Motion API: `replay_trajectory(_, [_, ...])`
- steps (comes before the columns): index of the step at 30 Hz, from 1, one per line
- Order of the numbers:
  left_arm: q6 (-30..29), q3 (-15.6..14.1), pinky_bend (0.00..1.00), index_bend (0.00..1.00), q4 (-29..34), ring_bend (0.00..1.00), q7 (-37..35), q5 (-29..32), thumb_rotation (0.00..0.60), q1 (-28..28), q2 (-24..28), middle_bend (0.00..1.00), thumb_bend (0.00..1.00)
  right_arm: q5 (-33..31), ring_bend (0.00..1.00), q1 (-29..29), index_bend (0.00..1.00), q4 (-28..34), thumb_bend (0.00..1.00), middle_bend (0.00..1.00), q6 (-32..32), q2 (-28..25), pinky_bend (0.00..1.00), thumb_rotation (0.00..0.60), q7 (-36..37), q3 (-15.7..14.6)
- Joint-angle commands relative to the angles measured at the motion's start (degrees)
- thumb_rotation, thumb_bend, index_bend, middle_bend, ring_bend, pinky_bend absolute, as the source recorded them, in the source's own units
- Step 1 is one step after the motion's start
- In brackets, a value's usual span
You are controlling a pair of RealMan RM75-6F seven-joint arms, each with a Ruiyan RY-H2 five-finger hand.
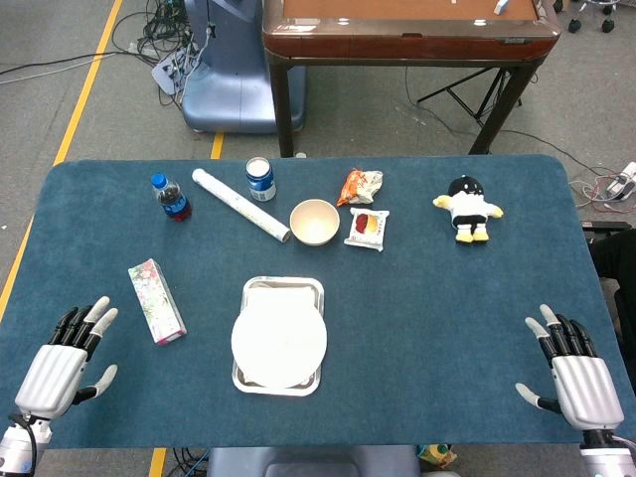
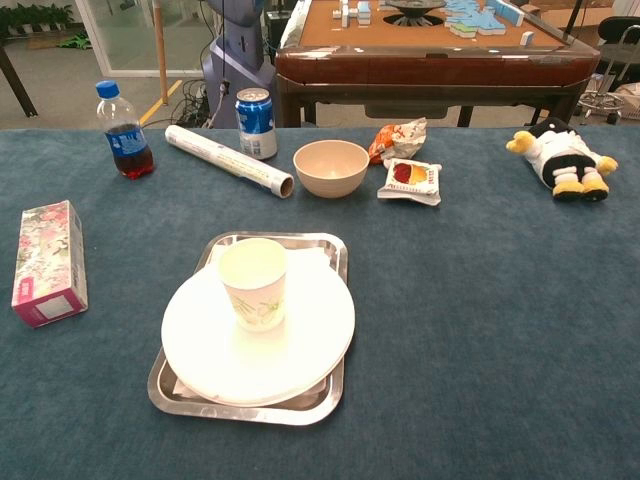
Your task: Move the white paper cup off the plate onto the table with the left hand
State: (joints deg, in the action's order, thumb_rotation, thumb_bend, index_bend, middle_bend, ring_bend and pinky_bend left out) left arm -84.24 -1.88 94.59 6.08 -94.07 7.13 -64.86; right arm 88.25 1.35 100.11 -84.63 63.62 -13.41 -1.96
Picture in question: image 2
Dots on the blue table cloth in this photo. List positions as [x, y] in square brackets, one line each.
[475, 325]

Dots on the stainless steel tray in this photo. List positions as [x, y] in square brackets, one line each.
[240, 414]

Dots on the pink floral tissue box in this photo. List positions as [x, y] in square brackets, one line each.
[47, 260]

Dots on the blue soda can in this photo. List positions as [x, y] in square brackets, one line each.
[256, 127]

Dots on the blue mahjong tile pile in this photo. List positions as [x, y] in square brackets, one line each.
[475, 20]

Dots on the stacked mahjong tiles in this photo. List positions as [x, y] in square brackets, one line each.
[356, 12]

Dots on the penguin plush toy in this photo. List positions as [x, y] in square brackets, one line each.
[562, 155]

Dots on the white round plate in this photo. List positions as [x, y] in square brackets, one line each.
[285, 355]

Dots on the beige bowl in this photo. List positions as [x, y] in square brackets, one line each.
[331, 172]

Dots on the potted green plants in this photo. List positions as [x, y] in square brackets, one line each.
[35, 17]

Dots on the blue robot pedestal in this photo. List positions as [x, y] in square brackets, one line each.
[240, 55]

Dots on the cola bottle blue cap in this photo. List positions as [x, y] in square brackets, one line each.
[127, 145]

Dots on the black office chair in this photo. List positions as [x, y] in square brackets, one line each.
[617, 35]

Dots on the single blue white mahjong tile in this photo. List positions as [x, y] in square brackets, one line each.
[526, 38]

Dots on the white paper napkin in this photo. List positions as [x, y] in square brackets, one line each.
[310, 260]

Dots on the white floral paper cup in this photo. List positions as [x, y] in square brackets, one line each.
[255, 295]

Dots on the brown mahjong table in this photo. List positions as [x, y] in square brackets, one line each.
[430, 67]

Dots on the black mahjong table centre dome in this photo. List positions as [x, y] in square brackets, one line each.
[414, 12]

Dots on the white cling film roll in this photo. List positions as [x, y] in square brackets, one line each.
[230, 161]

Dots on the orange white snack bag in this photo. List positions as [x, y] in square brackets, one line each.
[400, 140]

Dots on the wooden pole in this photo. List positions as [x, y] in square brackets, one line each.
[161, 50]

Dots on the dark table leg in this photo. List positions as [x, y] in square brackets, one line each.
[17, 85]

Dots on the white red snack packet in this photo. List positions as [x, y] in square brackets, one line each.
[412, 180]

